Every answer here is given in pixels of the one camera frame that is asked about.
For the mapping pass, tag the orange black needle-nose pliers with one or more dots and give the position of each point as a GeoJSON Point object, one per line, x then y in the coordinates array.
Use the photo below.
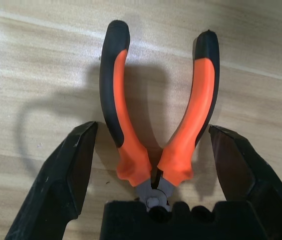
{"type": "Point", "coordinates": [203, 100]}

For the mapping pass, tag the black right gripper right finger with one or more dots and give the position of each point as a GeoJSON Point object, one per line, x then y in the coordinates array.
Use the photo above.
{"type": "Point", "coordinates": [255, 175]}

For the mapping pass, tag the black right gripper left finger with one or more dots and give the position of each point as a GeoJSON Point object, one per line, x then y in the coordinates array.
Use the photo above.
{"type": "Point", "coordinates": [56, 180]}

